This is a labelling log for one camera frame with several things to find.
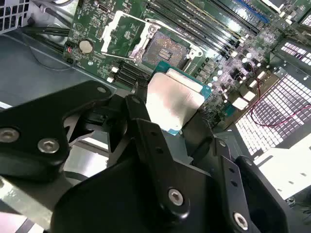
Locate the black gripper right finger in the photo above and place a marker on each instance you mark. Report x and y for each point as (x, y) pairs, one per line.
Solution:
(233, 194)

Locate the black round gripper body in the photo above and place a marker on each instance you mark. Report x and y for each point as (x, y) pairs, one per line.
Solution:
(109, 206)

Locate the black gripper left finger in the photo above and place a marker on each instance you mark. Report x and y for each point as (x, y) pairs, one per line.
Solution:
(36, 126)

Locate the metal frame socket cover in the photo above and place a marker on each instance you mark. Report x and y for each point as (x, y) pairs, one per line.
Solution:
(105, 36)

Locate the silver CPU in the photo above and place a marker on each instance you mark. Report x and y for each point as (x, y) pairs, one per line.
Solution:
(170, 97)

